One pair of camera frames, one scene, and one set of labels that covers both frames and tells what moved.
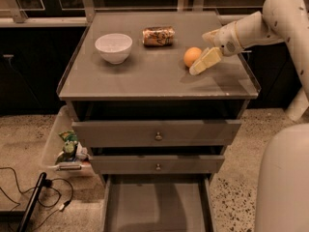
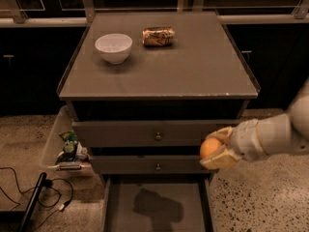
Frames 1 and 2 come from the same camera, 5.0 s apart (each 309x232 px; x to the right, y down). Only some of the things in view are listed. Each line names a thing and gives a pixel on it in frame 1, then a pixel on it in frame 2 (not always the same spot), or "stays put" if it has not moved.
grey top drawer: [157, 133] stays put
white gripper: [226, 40] → [245, 139]
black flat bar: [35, 197] stays put
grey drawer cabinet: [155, 132] stays put
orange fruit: [190, 55] → [209, 145]
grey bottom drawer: [159, 203] stays put
